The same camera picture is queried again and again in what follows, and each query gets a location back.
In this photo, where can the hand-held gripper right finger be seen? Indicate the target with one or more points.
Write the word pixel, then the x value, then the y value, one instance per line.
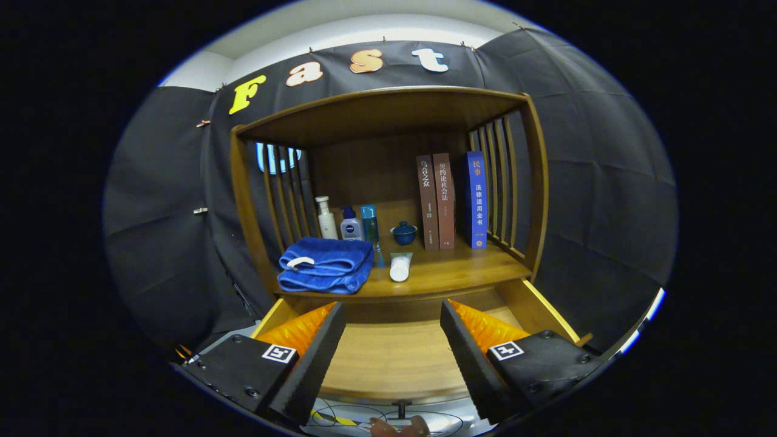
pixel 473 364

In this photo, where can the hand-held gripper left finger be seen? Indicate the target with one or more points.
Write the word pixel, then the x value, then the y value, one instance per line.
pixel 312 364

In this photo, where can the wooden drawer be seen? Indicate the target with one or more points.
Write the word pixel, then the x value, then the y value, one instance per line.
pixel 388 358

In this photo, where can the white tube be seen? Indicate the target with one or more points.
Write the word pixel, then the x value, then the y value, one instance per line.
pixel 400 267

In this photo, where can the wooden countertop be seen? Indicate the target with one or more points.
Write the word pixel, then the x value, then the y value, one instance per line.
pixel 449 273

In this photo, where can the wooden cabinet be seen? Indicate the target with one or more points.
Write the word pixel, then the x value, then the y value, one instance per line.
pixel 376 170

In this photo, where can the yellow and black floor tape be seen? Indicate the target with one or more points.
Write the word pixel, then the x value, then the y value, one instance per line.
pixel 340 420

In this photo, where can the blue folded towel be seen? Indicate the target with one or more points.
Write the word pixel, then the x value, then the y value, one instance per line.
pixel 328 267

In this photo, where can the reddish brown floor object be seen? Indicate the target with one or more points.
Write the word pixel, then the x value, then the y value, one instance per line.
pixel 397 428

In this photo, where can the white bottle with blue cap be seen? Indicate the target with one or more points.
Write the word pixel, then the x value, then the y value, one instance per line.
pixel 351 229

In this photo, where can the white pump bottle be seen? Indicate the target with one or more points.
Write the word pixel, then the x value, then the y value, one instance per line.
pixel 328 224

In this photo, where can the blue lidded cup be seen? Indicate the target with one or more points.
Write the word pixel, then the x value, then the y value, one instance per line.
pixel 403 235

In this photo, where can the teal bottle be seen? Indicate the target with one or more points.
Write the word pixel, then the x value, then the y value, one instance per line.
pixel 369 227

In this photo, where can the blue book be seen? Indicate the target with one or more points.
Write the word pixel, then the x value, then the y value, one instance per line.
pixel 477 200

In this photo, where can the reddish brown book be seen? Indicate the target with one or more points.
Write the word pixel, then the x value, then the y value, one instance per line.
pixel 446 200

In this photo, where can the black backdrop cloth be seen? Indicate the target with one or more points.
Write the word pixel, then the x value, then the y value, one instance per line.
pixel 607 182

